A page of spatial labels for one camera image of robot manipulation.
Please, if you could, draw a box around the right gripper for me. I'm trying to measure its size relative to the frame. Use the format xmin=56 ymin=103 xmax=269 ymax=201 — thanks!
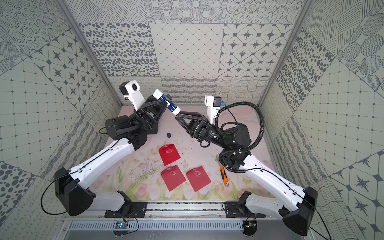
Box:
xmin=177 ymin=110 xmax=231 ymax=151

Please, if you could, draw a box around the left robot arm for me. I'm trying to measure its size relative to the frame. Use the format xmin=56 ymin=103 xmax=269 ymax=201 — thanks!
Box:
xmin=54 ymin=97 xmax=167 ymax=217

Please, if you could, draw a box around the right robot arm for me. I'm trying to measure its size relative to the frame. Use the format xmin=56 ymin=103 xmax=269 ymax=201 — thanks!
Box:
xmin=176 ymin=111 xmax=318 ymax=236

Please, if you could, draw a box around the red envelope bottom right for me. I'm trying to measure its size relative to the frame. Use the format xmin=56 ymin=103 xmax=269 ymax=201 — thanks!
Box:
xmin=186 ymin=166 xmax=212 ymax=192

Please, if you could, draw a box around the red envelope bottom left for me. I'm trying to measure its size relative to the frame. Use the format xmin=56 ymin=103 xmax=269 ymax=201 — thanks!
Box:
xmin=161 ymin=165 xmax=186 ymax=192

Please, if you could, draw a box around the black plastic case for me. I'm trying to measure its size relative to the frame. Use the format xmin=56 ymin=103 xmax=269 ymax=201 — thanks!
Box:
xmin=143 ymin=106 xmax=161 ymax=135

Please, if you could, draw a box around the orange adjustable wrench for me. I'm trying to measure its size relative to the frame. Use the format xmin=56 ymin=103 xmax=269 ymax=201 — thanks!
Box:
xmin=216 ymin=159 xmax=229 ymax=187

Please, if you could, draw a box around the right circuit board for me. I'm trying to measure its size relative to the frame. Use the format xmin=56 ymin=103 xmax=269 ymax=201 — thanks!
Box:
xmin=243 ymin=220 xmax=258 ymax=236

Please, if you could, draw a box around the circuit board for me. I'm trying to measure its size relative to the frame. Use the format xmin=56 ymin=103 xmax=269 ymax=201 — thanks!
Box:
xmin=243 ymin=220 xmax=258 ymax=236
xmin=113 ymin=221 xmax=130 ymax=237

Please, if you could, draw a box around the left circuit board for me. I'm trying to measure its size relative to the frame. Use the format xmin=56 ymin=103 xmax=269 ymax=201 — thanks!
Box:
xmin=113 ymin=221 xmax=130 ymax=237

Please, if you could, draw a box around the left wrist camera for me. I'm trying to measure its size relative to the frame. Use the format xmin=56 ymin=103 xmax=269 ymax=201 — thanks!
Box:
xmin=119 ymin=81 xmax=146 ymax=110

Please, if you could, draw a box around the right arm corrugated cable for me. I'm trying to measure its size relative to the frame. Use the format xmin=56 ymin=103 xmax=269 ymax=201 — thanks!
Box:
xmin=214 ymin=101 xmax=265 ymax=174

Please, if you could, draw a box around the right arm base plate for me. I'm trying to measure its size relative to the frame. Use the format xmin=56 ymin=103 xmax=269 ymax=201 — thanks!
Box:
xmin=222 ymin=202 xmax=266 ymax=218

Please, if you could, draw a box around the aluminium mounting rail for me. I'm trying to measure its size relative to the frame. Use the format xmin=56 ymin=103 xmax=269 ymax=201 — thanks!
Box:
xmin=63 ymin=193 xmax=312 ymax=219

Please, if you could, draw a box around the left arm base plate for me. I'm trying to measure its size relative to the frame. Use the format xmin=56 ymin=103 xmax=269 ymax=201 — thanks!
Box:
xmin=104 ymin=202 xmax=148 ymax=219

